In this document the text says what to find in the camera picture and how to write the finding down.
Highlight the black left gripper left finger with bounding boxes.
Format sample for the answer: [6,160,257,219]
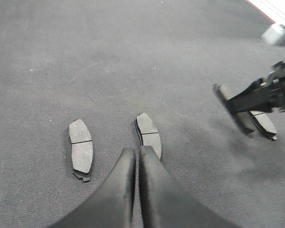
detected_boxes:
[51,147,136,228]

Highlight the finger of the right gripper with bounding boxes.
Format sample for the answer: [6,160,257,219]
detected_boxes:
[225,78,276,114]

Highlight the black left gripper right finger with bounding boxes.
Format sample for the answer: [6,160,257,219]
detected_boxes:
[139,146,237,228]

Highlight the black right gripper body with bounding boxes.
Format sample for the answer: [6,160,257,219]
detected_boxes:
[264,60,285,113]

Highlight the brake pad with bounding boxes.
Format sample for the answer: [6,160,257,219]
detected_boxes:
[68,119,94,182]
[134,113,162,159]
[248,111,277,141]
[212,83,257,136]

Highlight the dark grey conveyor belt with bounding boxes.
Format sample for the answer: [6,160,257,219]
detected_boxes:
[0,0,285,228]

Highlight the red conveyor side rail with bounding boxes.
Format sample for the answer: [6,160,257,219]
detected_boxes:
[247,0,275,23]

